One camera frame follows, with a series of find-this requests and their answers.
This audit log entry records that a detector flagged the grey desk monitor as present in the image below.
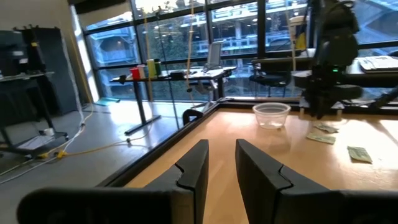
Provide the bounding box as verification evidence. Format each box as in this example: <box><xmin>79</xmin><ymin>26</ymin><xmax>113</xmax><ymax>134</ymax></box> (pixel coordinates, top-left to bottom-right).
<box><xmin>203</xmin><ymin>40</ymin><xmax>224</xmax><ymax>71</ymax></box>

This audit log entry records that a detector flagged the black window frame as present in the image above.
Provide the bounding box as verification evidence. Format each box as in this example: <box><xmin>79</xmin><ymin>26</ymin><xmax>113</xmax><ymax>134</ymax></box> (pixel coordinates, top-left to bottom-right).
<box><xmin>70</xmin><ymin>0</ymin><xmax>398</xmax><ymax>103</ymax></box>

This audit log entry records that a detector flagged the folded banknote near bowl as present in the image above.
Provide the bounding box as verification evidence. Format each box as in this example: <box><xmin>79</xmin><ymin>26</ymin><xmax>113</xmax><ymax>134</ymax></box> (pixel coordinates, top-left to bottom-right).
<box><xmin>306</xmin><ymin>132</ymin><xmax>337</xmax><ymax>146</ymax></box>

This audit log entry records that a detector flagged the black standing desk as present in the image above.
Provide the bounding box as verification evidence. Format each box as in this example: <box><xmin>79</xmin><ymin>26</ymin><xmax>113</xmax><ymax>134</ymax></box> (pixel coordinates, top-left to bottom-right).
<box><xmin>110</xmin><ymin>66</ymin><xmax>238</xmax><ymax>136</ymax></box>

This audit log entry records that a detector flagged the yellow floor cable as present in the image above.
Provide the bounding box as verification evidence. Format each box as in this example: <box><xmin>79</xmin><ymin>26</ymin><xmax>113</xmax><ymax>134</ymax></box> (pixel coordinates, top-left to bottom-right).
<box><xmin>37</xmin><ymin>102</ymin><xmax>154</xmax><ymax>160</ymax></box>

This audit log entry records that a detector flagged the teal floor mat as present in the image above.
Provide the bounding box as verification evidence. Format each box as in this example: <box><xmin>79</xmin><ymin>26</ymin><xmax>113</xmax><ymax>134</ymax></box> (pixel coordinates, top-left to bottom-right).
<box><xmin>94</xmin><ymin>96</ymin><xmax>121</xmax><ymax>107</ymax></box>

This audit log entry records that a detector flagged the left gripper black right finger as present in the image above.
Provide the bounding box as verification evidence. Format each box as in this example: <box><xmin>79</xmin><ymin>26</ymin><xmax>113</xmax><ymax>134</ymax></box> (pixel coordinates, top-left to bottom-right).
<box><xmin>235</xmin><ymin>138</ymin><xmax>398</xmax><ymax>224</ymax></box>

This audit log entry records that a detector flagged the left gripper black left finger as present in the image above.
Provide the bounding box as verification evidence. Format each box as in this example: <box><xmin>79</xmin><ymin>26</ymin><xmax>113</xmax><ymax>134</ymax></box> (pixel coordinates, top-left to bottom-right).
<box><xmin>17</xmin><ymin>139</ymin><xmax>210</xmax><ymax>224</ymax></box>

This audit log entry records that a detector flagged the black boxy equipment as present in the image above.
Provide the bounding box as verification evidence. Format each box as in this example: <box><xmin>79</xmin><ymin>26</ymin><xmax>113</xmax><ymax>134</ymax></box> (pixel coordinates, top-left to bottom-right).
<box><xmin>0</xmin><ymin>29</ymin><xmax>30</xmax><ymax>77</ymax></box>

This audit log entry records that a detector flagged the black equipment cart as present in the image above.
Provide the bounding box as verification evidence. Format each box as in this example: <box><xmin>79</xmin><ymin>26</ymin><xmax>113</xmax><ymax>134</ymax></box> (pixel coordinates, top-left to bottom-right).
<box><xmin>0</xmin><ymin>71</ymin><xmax>70</xmax><ymax>158</ymax></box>

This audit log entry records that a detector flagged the clear plastic bowl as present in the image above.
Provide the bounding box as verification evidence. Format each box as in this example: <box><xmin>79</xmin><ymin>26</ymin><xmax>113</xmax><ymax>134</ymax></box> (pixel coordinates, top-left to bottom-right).
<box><xmin>252</xmin><ymin>102</ymin><xmax>292</xmax><ymax>130</ymax></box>

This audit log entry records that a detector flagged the tall black cabinet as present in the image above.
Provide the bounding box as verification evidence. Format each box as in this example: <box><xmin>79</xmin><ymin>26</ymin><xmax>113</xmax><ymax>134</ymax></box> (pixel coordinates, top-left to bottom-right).
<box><xmin>29</xmin><ymin>26</ymin><xmax>79</xmax><ymax>116</ymax></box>

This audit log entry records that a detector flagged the black table frame rail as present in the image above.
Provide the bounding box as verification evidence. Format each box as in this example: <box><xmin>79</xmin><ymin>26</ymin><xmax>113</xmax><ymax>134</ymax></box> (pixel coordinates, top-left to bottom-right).
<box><xmin>96</xmin><ymin>96</ymin><xmax>398</xmax><ymax>188</ymax></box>

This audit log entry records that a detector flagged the light green cup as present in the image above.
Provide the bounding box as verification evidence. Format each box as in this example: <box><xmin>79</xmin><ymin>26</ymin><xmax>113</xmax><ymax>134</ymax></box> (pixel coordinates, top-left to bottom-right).
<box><xmin>146</xmin><ymin>58</ymin><xmax>157</xmax><ymax>78</ymax></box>

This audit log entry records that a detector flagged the black office chair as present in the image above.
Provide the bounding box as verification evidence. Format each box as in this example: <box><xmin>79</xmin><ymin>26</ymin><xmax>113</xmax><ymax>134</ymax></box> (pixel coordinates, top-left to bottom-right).
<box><xmin>248</xmin><ymin>57</ymin><xmax>294</xmax><ymax>98</ymax></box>

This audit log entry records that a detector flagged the black arched corner bracket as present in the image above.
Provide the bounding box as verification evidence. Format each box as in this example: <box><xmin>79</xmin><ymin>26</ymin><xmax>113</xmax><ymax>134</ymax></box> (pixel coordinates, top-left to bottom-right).
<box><xmin>182</xmin><ymin>108</ymin><xmax>205</xmax><ymax>126</ymax></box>

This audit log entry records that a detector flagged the white keyboard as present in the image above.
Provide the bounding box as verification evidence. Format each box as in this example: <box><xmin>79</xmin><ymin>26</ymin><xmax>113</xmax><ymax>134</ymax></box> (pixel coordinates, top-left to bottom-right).
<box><xmin>357</xmin><ymin>55</ymin><xmax>398</xmax><ymax>74</ymax></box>

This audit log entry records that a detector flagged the folded banknote at right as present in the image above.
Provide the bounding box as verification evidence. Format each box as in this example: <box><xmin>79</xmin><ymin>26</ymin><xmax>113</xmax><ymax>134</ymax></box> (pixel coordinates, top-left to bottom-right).
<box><xmin>346</xmin><ymin>146</ymin><xmax>373</xmax><ymax>164</ymax></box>

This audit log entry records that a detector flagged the yellow hanging cable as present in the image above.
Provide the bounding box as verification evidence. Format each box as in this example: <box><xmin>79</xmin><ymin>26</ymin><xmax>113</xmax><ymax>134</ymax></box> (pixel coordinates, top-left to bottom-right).
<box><xmin>142</xmin><ymin>15</ymin><xmax>154</xmax><ymax>101</ymax></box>
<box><xmin>185</xmin><ymin>0</ymin><xmax>196</xmax><ymax>93</ymax></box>

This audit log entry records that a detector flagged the white hanging cable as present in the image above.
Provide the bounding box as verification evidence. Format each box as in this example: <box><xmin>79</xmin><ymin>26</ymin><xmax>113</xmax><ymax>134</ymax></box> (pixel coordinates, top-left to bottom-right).
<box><xmin>0</xmin><ymin>30</ymin><xmax>87</xmax><ymax>185</ymax></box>

